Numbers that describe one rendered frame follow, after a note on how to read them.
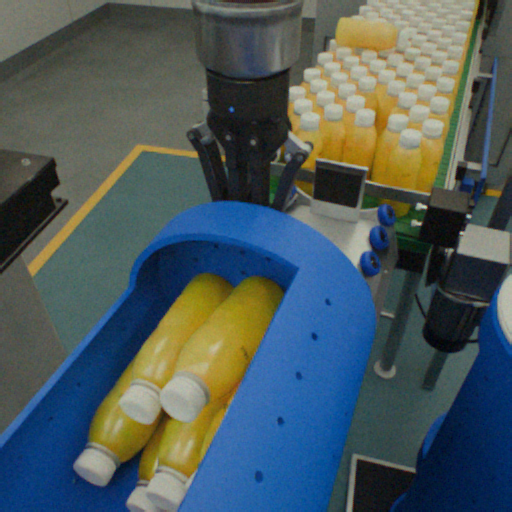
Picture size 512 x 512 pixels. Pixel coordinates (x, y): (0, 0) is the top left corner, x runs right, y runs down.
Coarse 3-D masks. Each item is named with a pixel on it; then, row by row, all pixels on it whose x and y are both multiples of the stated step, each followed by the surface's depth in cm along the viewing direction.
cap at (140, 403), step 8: (128, 392) 46; (136, 392) 46; (144, 392) 46; (152, 392) 46; (120, 400) 46; (128, 400) 45; (136, 400) 45; (144, 400) 45; (152, 400) 46; (128, 408) 46; (136, 408) 46; (144, 408) 45; (152, 408) 45; (160, 408) 47; (136, 416) 47; (144, 416) 46; (152, 416) 46
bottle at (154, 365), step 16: (208, 272) 56; (192, 288) 55; (208, 288) 54; (224, 288) 55; (176, 304) 53; (192, 304) 52; (208, 304) 53; (176, 320) 51; (192, 320) 51; (160, 336) 49; (176, 336) 49; (144, 352) 48; (160, 352) 48; (176, 352) 48; (144, 368) 47; (160, 368) 47; (144, 384) 46; (160, 384) 47
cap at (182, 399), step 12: (168, 384) 42; (180, 384) 41; (192, 384) 42; (168, 396) 42; (180, 396) 41; (192, 396) 41; (204, 396) 42; (168, 408) 43; (180, 408) 42; (192, 408) 41; (180, 420) 43; (192, 420) 42
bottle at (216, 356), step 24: (240, 288) 52; (264, 288) 52; (216, 312) 48; (240, 312) 48; (264, 312) 49; (192, 336) 46; (216, 336) 45; (240, 336) 46; (192, 360) 43; (216, 360) 43; (240, 360) 45; (216, 384) 43
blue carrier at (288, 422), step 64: (192, 256) 56; (256, 256) 52; (320, 256) 46; (128, 320) 57; (320, 320) 42; (64, 384) 48; (256, 384) 35; (320, 384) 39; (0, 448) 41; (64, 448) 49; (256, 448) 32; (320, 448) 37
